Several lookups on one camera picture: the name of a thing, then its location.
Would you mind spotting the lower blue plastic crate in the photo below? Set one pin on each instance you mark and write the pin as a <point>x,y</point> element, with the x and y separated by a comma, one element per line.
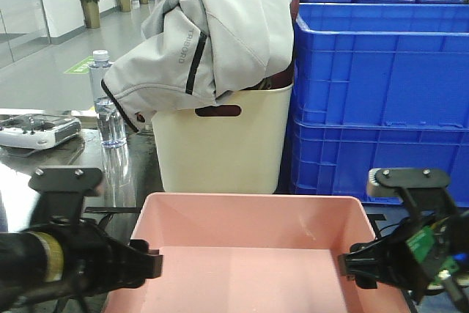
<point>335,159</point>

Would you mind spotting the grey jacket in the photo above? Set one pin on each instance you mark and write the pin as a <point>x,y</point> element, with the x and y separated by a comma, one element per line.
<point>196,53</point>

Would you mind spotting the pink plastic bin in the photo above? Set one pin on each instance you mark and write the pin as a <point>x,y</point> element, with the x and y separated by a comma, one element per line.
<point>253,253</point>

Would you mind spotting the large blue plastic crate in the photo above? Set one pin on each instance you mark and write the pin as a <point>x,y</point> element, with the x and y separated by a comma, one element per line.
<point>382,64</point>

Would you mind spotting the white remote controller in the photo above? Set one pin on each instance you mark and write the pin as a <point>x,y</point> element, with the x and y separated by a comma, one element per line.
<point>38,131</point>

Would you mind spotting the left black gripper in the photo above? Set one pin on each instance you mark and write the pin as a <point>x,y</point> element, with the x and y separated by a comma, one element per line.
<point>54,261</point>

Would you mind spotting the clear water bottle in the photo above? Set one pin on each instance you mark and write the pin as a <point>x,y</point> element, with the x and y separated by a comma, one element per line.
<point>110,123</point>

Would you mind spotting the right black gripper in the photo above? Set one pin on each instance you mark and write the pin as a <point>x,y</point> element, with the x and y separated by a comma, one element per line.
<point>389,260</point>

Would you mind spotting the green circuit board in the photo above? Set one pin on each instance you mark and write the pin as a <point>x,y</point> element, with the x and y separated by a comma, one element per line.
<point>430,249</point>

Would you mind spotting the cream plastic basket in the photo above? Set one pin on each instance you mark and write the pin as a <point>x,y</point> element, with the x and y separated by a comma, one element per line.
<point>224,154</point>

